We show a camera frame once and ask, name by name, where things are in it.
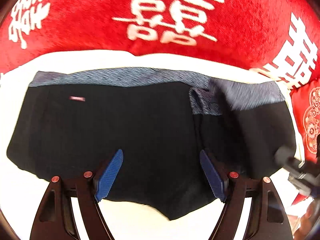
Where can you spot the red ornament pillow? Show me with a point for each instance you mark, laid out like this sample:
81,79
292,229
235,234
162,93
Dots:
308,115

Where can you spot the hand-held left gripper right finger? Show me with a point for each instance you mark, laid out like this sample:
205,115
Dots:
212,177

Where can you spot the cream blanket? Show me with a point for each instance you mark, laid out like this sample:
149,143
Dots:
100,60

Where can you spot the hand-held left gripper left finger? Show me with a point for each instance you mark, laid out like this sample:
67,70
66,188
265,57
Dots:
108,177

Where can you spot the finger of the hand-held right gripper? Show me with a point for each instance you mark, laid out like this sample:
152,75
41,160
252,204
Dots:
285,157

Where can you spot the red printed blanket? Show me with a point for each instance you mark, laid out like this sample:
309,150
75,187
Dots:
87,25

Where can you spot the black pants with blue stripes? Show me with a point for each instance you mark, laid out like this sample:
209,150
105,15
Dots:
137,120

